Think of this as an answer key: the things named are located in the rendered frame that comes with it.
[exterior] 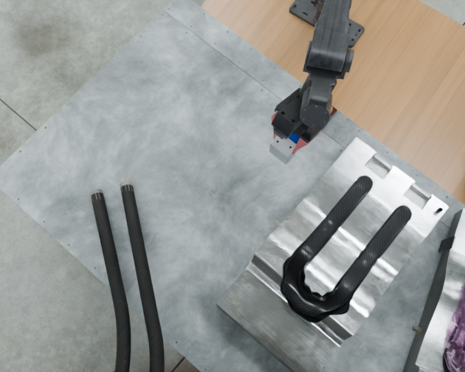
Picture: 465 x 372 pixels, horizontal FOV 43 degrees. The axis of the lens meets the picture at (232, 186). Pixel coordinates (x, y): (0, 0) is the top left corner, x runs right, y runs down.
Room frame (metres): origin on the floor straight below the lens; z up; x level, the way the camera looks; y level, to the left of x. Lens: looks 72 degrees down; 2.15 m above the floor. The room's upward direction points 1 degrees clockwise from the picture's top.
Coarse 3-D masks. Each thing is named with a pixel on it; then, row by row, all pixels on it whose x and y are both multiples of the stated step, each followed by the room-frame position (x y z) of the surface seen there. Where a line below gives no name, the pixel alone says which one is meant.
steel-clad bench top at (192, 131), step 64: (128, 64) 0.76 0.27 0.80; (192, 64) 0.76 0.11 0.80; (256, 64) 0.76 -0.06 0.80; (64, 128) 0.57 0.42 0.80; (128, 128) 0.58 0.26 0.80; (192, 128) 0.58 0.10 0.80; (256, 128) 0.58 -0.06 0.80; (64, 192) 0.41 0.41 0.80; (192, 192) 0.41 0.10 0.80; (256, 192) 0.41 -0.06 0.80; (128, 256) 0.25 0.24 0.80; (192, 256) 0.26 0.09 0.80; (192, 320) 0.11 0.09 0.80; (384, 320) 0.11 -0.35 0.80
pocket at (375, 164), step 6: (372, 156) 0.48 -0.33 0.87; (378, 156) 0.48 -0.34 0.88; (372, 162) 0.47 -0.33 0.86; (378, 162) 0.47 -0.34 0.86; (384, 162) 0.47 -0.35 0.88; (372, 168) 0.46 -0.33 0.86; (378, 168) 0.46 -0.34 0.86; (384, 168) 0.46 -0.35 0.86; (390, 168) 0.45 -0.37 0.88; (378, 174) 0.44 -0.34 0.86; (384, 174) 0.44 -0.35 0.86
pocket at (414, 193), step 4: (412, 184) 0.41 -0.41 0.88; (408, 188) 0.41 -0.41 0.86; (412, 188) 0.41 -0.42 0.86; (416, 188) 0.40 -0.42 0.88; (420, 188) 0.40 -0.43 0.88; (408, 192) 0.40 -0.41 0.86; (412, 192) 0.40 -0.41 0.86; (416, 192) 0.40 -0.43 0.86; (420, 192) 0.40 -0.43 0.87; (424, 192) 0.40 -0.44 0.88; (408, 196) 0.39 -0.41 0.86; (412, 196) 0.39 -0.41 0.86; (416, 196) 0.39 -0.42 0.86; (420, 196) 0.39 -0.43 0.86; (424, 196) 0.39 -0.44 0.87; (428, 196) 0.39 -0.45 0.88; (412, 200) 0.38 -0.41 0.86; (416, 200) 0.38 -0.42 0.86; (420, 200) 0.38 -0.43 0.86; (424, 200) 0.38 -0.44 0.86; (428, 200) 0.38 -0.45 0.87; (416, 204) 0.37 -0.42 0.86; (420, 204) 0.37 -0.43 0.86; (424, 204) 0.37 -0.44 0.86
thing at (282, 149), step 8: (296, 136) 0.50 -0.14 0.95; (272, 144) 0.48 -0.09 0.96; (280, 144) 0.48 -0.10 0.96; (288, 144) 0.48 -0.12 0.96; (296, 144) 0.48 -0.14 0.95; (272, 152) 0.47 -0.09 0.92; (280, 152) 0.46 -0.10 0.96; (288, 152) 0.46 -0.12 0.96; (280, 160) 0.46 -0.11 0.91; (288, 160) 0.45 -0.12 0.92
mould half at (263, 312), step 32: (352, 160) 0.47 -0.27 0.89; (320, 192) 0.39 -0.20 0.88; (384, 192) 0.39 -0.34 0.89; (288, 224) 0.31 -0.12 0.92; (352, 224) 0.32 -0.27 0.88; (416, 224) 0.32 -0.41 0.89; (256, 256) 0.23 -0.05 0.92; (288, 256) 0.23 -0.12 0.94; (320, 256) 0.24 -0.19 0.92; (352, 256) 0.24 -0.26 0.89; (384, 256) 0.24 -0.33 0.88; (256, 288) 0.18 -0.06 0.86; (320, 288) 0.17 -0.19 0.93; (384, 288) 0.17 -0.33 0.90; (256, 320) 0.11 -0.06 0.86; (288, 320) 0.11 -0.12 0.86; (352, 320) 0.10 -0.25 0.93; (288, 352) 0.04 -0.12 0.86; (320, 352) 0.04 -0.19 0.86
